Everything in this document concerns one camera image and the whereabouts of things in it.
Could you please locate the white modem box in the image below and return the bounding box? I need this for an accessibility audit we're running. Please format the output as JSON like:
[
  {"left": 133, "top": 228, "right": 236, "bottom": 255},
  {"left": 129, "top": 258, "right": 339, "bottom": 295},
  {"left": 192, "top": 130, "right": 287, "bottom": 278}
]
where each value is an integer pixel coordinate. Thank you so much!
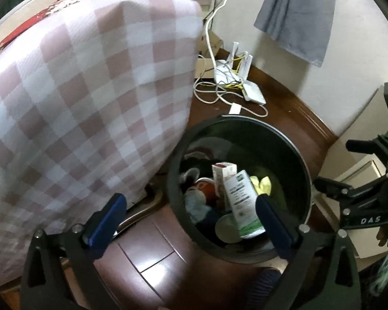
[{"left": 242, "top": 81, "right": 266, "bottom": 105}]

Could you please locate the white power adapter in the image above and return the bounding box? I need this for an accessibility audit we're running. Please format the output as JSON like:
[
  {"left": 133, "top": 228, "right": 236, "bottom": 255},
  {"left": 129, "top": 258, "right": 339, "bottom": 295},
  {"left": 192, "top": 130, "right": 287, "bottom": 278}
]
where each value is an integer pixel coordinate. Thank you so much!
[{"left": 228, "top": 102, "right": 242, "bottom": 115}]

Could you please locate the green milk carton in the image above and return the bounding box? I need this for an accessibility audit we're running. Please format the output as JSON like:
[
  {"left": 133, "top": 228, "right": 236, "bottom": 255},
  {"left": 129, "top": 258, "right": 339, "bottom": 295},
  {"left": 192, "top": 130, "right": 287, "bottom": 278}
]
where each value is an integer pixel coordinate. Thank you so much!
[{"left": 224, "top": 170, "right": 266, "bottom": 239}]

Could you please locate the yellow fuzzy cloth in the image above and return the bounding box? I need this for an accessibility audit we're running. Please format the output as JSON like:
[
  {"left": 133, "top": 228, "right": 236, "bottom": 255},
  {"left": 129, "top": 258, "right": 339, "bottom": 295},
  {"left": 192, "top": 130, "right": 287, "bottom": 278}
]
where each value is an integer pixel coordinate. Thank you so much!
[{"left": 250, "top": 176, "right": 272, "bottom": 196}]

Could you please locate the cardboard box on floor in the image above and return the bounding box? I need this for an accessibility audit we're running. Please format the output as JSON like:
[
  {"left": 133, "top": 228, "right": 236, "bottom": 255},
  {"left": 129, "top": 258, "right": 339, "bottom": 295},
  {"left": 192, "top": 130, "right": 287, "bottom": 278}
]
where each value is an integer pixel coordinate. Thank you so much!
[{"left": 195, "top": 30, "right": 223, "bottom": 79}]

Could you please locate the pink checkered mattress cover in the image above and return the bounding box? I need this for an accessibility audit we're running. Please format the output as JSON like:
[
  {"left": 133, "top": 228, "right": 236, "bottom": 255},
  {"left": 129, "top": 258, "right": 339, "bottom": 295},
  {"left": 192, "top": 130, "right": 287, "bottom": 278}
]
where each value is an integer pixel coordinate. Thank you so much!
[{"left": 0, "top": 0, "right": 203, "bottom": 285}]

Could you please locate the black round trash bin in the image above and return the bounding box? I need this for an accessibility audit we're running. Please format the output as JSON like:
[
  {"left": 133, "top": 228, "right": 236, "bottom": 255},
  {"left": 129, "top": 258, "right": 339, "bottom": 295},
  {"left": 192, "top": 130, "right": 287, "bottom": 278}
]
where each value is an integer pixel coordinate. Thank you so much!
[{"left": 167, "top": 115, "right": 312, "bottom": 264}]

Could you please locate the right hand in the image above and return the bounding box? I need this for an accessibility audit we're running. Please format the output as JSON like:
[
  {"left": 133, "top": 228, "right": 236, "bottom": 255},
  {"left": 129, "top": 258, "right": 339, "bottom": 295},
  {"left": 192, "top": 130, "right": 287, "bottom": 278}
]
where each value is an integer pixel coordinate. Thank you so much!
[{"left": 376, "top": 225, "right": 388, "bottom": 247}]

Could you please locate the white power cable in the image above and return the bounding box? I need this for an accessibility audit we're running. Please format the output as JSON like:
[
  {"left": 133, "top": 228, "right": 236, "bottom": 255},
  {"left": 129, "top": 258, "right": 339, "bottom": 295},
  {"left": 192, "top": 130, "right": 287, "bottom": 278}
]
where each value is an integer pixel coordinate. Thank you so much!
[{"left": 192, "top": 0, "right": 269, "bottom": 118}]

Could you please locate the red nut milk carton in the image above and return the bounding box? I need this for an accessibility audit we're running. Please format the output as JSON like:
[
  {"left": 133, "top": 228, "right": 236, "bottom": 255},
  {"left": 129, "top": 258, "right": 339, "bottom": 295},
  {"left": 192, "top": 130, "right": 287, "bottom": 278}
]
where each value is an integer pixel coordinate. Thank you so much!
[{"left": 212, "top": 162, "right": 237, "bottom": 211}]

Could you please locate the white wifi router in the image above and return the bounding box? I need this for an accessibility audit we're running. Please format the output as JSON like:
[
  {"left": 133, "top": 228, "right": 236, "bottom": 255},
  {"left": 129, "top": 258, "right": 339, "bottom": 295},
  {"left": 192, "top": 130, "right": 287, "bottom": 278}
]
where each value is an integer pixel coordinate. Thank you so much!
[{"left": 214, "top": 41, "right": 253, "bottom": 87}]

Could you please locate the grey curtain right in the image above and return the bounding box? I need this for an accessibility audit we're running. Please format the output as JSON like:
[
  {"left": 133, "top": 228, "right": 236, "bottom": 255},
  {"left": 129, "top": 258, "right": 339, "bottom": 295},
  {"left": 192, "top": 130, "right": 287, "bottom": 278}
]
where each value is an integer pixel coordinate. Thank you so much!
[{"left": 254, "top": 0, "right": 336, "bottom": 67}]

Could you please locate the red paper cup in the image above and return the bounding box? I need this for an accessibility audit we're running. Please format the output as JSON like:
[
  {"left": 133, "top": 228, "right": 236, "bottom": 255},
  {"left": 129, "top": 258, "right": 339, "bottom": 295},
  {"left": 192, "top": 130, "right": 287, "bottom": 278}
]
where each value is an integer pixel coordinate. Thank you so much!
[{"left": 195, "top": 177, "right": 217, "bottom": 199}]

